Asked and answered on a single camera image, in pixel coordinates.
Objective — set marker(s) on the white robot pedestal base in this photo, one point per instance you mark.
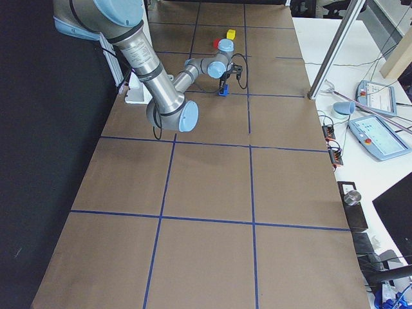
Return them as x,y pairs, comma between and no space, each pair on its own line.
137,92

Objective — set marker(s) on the upper orange black adapter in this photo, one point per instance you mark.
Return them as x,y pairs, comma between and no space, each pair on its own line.
328,132

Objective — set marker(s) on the orange black adapter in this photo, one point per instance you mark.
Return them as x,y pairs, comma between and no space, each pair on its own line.
335,156
328,132

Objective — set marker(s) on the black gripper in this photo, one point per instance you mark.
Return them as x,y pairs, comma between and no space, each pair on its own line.
224,79

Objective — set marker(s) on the lower teach pendant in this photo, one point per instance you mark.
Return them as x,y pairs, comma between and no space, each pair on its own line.
378,138

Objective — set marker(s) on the upper teach pendant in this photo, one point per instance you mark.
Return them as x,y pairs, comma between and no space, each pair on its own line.
378,97

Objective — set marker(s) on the wooden board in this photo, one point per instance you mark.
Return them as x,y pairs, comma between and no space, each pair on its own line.
400,58

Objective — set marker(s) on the yellow wooden cube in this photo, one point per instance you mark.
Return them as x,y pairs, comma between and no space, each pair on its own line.
231,34

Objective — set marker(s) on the black block with metal knob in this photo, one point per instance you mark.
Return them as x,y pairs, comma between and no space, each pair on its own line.
354,213

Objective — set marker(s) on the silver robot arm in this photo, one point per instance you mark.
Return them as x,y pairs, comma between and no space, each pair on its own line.
122,24

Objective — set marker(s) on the aluminium frame post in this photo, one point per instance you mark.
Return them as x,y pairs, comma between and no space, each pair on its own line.
353,11

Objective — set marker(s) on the lower orange black adapter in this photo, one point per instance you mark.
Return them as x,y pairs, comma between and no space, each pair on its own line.
335,156

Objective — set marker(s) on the teach pendant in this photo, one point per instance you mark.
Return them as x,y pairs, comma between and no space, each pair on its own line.
378,138
378,97

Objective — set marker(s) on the blue wooden cube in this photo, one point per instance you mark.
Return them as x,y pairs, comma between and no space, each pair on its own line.
224,91

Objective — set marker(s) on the black monitor corner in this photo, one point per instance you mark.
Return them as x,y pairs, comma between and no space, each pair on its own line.
394,209

